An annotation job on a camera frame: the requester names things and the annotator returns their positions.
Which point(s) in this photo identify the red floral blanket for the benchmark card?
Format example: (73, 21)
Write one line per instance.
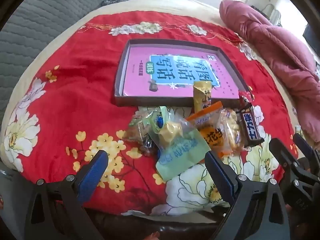
(75, 92)

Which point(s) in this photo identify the dark candy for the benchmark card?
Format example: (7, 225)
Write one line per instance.
(150, 145)

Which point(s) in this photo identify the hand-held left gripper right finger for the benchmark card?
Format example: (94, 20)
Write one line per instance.
(220, 177)

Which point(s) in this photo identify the small green-label pastry packet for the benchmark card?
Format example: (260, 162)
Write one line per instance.
(137, 130)

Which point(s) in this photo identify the orange snack packet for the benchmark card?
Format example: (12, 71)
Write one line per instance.
(212, 137)

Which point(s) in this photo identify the clear puffed snack packet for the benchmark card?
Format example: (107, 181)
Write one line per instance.
(231, 130)

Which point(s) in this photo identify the red snack packet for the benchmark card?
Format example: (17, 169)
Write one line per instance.
(246, 96)

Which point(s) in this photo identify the white metal rack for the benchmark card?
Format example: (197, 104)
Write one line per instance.
(273, 15)

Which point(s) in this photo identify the grey quilted headboard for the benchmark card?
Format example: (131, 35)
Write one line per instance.
(37, 30)

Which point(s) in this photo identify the green pastry packet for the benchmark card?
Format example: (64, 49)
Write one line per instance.
(175, 155)

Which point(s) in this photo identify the pink book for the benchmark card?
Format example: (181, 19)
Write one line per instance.
(140, 80)

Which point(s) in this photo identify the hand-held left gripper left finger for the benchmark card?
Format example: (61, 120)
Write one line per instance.
(95, 170)

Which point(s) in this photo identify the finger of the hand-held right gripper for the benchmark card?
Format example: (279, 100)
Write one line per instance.
(283, 157)
(303, 145)

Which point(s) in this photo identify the dark chocolate bar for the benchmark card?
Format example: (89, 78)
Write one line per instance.
(250, 127)

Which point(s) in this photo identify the yellow snack packet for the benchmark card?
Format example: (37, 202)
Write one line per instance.
(200, 97)

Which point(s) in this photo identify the shallow cardboard box tray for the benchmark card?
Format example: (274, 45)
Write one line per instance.
(121, 80)

